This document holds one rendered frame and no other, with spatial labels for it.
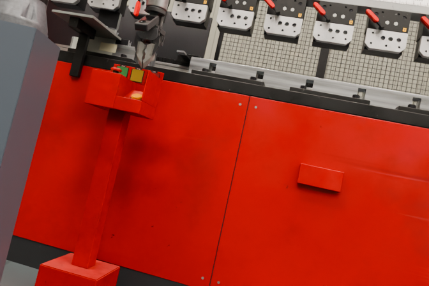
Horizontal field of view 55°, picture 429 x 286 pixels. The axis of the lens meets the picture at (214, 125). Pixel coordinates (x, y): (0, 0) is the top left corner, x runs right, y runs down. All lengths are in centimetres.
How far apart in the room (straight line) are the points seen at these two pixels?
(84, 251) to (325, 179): 86
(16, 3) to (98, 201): 69
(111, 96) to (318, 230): 85
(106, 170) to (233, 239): 52
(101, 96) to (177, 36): 104
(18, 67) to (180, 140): 72
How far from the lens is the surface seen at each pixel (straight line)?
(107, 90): 143
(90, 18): 169
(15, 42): 107
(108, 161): 145
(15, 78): 105
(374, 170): 154
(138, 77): 156
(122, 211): 164
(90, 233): 148
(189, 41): 235
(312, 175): 149
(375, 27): 175
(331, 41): 171
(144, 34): 147
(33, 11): 113
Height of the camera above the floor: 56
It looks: 5 degrees up
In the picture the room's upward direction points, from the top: 12 degrees clockwise
